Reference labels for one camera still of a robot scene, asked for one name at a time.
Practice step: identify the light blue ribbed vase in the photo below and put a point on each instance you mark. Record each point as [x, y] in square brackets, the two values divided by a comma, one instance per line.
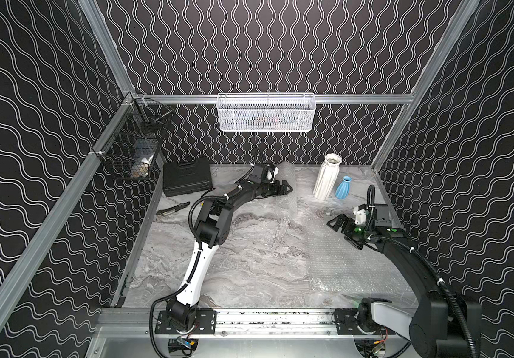
[343, 188]

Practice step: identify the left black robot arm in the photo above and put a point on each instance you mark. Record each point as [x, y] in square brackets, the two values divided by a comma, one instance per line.
[209, 220]

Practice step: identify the black plastic tool case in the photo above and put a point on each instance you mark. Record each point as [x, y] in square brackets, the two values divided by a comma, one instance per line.
[186, 177]

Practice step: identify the black wire basket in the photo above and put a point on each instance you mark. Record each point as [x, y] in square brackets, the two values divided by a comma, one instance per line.
[145, 118]

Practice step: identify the bubble wrap roll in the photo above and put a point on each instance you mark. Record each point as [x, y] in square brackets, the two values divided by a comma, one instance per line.
[286, 204]

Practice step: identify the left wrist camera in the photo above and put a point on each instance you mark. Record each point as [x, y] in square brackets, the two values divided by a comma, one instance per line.
[263, 173]

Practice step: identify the wrapped item in black basket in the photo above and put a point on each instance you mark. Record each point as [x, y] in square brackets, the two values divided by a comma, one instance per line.
[145, 150]

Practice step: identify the black utility knife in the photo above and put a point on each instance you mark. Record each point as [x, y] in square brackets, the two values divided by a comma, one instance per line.
[174, 209]

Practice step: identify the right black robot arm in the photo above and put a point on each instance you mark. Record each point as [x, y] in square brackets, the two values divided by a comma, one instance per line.
[444, 324]

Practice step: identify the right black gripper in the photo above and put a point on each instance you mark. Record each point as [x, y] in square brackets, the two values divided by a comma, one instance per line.
[349, 222]

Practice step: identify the white ribbed vase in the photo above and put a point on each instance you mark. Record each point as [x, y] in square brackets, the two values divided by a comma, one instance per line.
[327, 176]

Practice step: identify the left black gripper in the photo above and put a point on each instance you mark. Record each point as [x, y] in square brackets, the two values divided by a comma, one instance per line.
[267, 183]

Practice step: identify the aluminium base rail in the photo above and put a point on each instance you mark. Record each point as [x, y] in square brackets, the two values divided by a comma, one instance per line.
[317, 323]

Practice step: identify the white mesh basket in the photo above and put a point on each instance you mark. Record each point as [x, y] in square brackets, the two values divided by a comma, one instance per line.
[266, 112]

